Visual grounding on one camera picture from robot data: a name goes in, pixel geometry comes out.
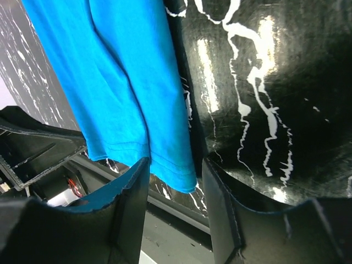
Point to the blue t-shirt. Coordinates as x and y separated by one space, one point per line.
116 64

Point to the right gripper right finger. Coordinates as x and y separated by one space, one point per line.
248 227

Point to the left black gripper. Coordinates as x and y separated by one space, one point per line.
35 157

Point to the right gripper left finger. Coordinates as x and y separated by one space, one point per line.
105 226

